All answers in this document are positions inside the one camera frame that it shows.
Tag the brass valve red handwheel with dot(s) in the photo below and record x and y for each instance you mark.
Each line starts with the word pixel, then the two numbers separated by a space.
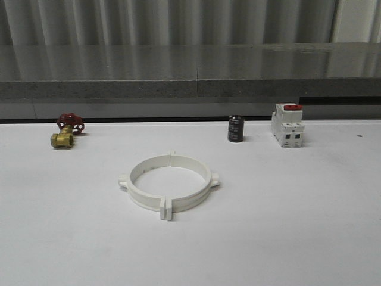
pixel 69 125

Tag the white circuit breaker red switch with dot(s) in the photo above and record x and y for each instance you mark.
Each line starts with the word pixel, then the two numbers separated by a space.
pixel 286 124

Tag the black cylindrical capacitor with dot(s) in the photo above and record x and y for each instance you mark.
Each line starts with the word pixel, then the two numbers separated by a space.
pixel 235 128

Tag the white half pipe clamp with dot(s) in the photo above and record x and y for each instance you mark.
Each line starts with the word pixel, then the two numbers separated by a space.
pixel 179 204
pixel 158 203

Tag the grey stone counter ledge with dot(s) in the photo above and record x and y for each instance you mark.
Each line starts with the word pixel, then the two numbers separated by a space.
pixel 330 81

